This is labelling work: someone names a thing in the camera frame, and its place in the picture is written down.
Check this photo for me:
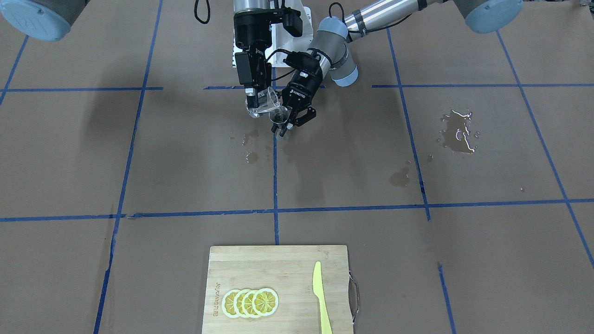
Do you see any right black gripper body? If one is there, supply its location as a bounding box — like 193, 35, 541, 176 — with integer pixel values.
233, 9, 272, 92

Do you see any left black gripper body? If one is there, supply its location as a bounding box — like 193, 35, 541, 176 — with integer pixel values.
281, 51, 323, 112

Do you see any clear glass cup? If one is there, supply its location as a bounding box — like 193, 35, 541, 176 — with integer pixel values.
246, 87, 281, 118

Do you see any steel jigger measuring cup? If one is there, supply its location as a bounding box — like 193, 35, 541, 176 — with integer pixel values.
269, 106, 291, 124

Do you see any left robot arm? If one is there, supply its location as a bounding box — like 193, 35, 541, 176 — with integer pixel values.
269, 0, 433, 136

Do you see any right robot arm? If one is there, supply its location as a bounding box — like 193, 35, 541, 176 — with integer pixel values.
1, 0, 293, 108

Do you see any wooden cutting board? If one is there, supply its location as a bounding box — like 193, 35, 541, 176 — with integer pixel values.
201, 245, 354, 334

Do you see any yellow plastic knife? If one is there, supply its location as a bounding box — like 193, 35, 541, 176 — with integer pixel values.
312, 261, 333, 334

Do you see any back lemon slice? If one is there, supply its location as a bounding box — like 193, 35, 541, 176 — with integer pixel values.
252, 288, 279, 316

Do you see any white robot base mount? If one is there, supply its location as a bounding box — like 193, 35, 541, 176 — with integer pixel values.
232, 5, 314, 68

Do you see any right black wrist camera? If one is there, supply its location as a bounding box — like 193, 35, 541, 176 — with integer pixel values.
279, 7, 303, 38

